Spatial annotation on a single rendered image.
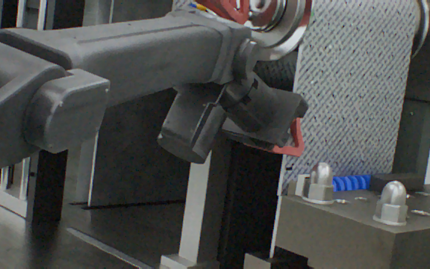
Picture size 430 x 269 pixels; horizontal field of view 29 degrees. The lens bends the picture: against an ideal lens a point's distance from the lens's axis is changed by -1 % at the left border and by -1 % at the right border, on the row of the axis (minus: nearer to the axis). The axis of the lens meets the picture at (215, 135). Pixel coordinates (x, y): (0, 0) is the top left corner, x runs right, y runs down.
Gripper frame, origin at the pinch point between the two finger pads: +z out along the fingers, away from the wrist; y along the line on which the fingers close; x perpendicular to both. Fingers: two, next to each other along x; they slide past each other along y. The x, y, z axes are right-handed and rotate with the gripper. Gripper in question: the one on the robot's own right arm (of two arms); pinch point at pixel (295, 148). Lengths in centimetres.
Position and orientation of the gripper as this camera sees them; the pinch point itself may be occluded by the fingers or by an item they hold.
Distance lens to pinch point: 103.9
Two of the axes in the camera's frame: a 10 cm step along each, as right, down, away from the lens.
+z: 5.6, 4.8, 6.8
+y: 6.8, 2.0, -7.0
